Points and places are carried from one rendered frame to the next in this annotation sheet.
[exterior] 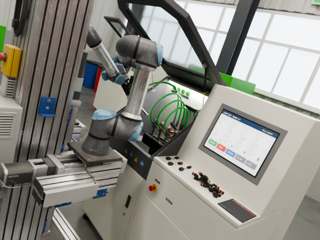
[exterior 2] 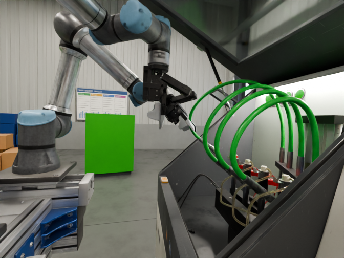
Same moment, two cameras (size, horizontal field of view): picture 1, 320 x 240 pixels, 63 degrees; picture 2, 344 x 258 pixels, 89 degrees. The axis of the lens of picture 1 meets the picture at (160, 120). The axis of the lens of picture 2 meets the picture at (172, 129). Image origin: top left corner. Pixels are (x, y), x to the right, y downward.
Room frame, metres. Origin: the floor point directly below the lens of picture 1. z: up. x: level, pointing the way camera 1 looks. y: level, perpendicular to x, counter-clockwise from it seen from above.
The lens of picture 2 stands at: (1.39, -0.15, 1.26)
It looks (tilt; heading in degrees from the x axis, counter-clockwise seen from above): 3 degrees down; 35
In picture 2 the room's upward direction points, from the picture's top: 2 degrees clockwise
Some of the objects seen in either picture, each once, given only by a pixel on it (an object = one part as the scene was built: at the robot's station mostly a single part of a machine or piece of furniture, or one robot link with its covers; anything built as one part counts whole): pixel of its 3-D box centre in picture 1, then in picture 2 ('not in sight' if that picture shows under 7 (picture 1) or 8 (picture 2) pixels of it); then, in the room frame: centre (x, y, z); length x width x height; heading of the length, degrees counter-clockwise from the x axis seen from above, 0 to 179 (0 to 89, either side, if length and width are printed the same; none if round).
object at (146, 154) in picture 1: (125, 147); (171, 223); (1.90, 0.19, 0.87); 0.62 x 0.04 x 0.16; 44
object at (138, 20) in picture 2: (139, 63); (136, 24); (1.75, 0.24, 1.53); 0.11 x 0.11 x 0.08; 10
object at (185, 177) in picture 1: (201, 185); not in sight; (1.46, -0.36, 0.96); 0.70 x 0.22 x 0.03; 44
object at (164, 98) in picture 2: not in sight; (163, 102); (1.85, 0.22, 1.31); 0.05 x 0.02 x 0.09; 44
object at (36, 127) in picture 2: not in sight; (38, 126); (1.65, 0.67, 1.20); 0.13 x 0.12 x 0.14; 46
